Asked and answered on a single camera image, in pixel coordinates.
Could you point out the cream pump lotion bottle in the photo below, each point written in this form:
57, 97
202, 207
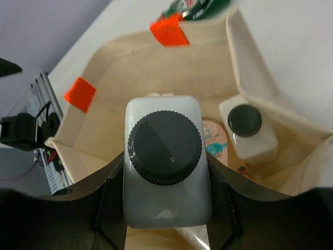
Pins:
156, 94

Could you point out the cream canvas bag orange handles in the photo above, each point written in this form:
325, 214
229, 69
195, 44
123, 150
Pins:
211, 61

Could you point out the clear silver pouch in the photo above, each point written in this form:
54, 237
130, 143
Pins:
195, 236

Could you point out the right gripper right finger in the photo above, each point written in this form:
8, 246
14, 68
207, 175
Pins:
247, 215

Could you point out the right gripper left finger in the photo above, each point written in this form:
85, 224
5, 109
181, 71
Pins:
87, 215

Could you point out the white bottle black cap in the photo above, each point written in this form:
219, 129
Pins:
250, 132

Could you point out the green dish soap bottle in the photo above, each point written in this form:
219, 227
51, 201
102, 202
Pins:
196, 9

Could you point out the grey bottle black cap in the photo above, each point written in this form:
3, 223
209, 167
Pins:
165, 175

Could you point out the pink shampoo bottle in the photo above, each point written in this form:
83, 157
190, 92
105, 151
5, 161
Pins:
216, 142

